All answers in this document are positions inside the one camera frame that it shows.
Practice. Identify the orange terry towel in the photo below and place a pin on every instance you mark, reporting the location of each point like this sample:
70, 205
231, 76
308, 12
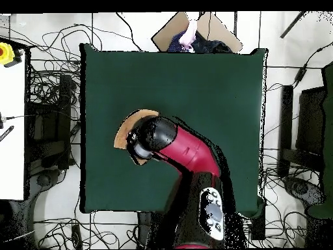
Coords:
125, 127

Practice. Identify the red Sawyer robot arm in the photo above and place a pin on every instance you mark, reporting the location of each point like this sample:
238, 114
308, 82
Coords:
192, 153

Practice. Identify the dark green tablecloth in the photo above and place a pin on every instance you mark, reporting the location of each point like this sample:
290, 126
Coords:
130, 78

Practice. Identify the dark blue garment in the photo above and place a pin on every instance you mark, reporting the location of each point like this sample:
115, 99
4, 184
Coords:
208, 45

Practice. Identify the pale pink garment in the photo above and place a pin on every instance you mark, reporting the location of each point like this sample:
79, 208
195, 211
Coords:
188, 36

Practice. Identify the cardboard box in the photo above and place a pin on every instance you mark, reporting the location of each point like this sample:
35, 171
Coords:
166, 33

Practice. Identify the black equipment rack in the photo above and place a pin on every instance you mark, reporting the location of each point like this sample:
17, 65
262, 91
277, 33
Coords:
63, 117
311, 119

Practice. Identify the black power adapter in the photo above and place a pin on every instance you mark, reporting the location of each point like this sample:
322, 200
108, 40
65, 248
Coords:
299, 75

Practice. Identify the white desk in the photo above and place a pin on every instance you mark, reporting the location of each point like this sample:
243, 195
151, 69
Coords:
11, 130

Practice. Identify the green covered side table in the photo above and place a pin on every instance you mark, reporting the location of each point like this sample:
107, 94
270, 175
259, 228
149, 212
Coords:
328, 130

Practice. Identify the black rod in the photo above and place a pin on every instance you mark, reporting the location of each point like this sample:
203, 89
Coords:
292, 24

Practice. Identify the yellow emergency stop button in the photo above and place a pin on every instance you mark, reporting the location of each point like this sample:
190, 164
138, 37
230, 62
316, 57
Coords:
5, 53

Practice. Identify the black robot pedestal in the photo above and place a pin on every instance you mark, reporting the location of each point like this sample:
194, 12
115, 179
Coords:
144, 229

